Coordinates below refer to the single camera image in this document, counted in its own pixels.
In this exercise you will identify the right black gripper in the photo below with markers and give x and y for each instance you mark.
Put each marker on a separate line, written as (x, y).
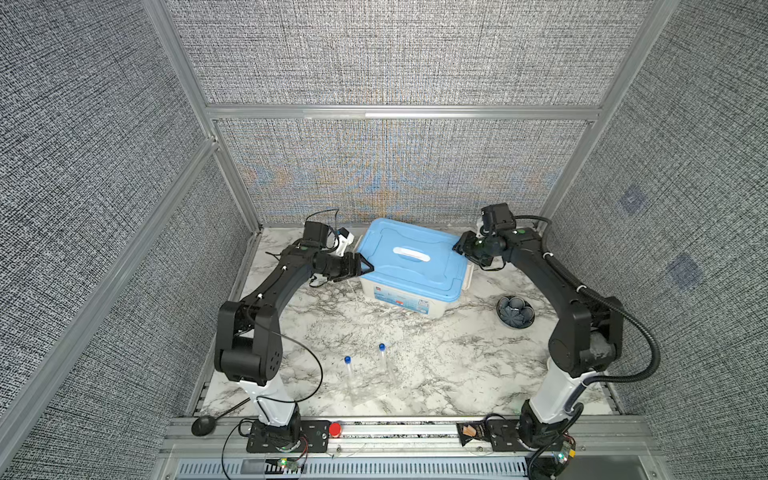
(463, 246)

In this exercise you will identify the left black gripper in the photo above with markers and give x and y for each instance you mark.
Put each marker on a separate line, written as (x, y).
(349, 271)

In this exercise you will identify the blue plastic bin lid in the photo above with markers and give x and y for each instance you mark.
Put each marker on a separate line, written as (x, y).
(414, 259)

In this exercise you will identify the white plastic storage bin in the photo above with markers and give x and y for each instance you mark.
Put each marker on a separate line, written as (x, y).
(416, 303)

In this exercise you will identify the blue capped test tube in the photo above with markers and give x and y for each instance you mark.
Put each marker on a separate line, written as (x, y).
(350, 375)
(383, 354)

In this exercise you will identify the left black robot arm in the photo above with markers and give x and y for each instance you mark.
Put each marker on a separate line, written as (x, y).
(249, 341)

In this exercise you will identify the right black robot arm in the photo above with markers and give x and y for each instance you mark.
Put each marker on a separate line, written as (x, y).
(587, 338)

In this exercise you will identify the dark patterned ceramic bowl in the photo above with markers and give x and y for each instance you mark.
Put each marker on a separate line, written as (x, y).
(515, 312)

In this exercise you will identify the black round microphone puck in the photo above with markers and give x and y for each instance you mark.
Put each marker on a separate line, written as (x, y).
(203, 426)

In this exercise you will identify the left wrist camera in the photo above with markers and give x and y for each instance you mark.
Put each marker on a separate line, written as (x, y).
(344, 241)

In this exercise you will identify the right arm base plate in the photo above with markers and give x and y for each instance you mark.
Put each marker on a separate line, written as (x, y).
(504, 435)

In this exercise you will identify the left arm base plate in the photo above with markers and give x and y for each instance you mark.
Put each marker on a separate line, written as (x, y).
(307, 435)

